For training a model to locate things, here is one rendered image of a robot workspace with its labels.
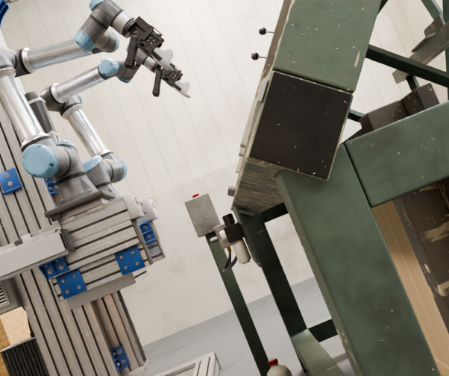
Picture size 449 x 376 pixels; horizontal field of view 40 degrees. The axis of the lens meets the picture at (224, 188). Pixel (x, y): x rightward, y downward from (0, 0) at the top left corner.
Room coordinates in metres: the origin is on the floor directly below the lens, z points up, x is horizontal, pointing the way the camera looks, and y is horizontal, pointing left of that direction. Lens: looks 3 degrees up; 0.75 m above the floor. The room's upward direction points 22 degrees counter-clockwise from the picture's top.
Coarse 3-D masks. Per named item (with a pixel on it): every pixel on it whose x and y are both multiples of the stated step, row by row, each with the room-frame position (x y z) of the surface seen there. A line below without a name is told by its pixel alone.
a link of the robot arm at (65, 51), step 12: (24, 48) 2.26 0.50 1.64; (36, 48) 2.25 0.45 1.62; (48, 48) 2.23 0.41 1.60; (60, 48) 2.22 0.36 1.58; (72, 48) 2.21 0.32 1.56; (96, 48) 2.20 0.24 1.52; (108, 48) 2.20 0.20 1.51; (24, 60) 2.24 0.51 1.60; (36, 60) 2.24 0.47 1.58; (48, 60) 2.24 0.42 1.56; (60, 60) 2.25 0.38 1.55; (24, 72) 2.27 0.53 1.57
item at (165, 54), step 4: (156, 48) 2.05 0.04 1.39; (168, 48) 2.06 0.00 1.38; (160, 52) 2.06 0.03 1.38; (164, 52) 2.06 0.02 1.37; (168, 52) 2.06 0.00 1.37; (172, 52) 2.06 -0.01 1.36; (152, 56) 2.06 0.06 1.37; (160, 56) 2.05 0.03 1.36; (164, 56) 2.06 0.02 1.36; (168, 56) 2.06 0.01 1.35; (160, 60) 2.05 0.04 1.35; (164, 60) 2.05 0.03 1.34; (168, 60) 2.06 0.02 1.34; (164, 64) 2.05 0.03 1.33; (168, 64) 2.06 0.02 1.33; (168, 68) 2.07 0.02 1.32; (172, 68) 2.07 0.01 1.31
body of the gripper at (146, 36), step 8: (128, 24) 2.04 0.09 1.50; (136, 24) 2.06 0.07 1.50; (144, 24) 2.06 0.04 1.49; (128, 32) 2.06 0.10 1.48; (136, 32) 2.06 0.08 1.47; (144, 32) 2.06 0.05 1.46; (152, 32) 2.07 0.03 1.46; (144, 40) 2.05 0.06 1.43; (152, 40) 2.05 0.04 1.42; (160, 40) 2.08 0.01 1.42; (152, 48) 2.06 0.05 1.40
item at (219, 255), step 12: (216, 252) 2.88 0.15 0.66; (216, 264) 2.88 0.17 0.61; (228, 276) 2.88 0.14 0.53; (228, 288) 2.88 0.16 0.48; (240, 300) 2.88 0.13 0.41; (240, 312) 2.88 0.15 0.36; (240, 324) 2.88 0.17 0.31; (252, 324) 2.88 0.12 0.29; (252, 336) 2.88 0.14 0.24; (252, 348) 2.88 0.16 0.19; (264, 360) 2.88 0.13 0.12; (264, 372) 2.88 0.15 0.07
